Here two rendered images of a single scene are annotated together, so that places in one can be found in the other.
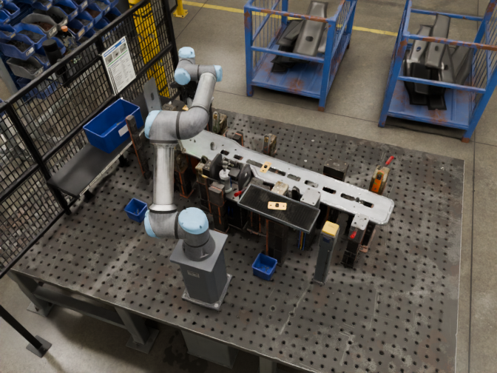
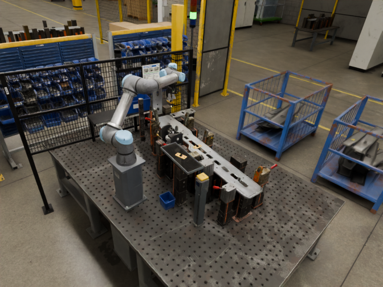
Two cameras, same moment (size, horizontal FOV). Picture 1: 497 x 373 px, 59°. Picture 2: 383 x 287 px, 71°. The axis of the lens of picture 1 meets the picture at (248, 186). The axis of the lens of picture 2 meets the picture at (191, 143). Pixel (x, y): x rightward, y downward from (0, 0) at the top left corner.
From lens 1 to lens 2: 97 cm
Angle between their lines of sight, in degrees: 24
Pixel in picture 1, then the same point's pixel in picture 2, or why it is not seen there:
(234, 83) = (232, 131)
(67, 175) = (98, 115)
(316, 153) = not seen: hidden behind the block
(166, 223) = (109, 132)
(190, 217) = (122, 133)
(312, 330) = (171, 247)
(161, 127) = (129, 81)
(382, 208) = (252, 189)
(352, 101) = (300, 162)
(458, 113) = (373, 191)
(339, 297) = (202, 238)
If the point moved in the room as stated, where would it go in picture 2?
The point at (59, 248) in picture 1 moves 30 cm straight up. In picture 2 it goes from (77, 152) to (71, 127)
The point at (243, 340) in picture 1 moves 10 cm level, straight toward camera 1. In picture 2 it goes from (127, 232) to (119, 243)
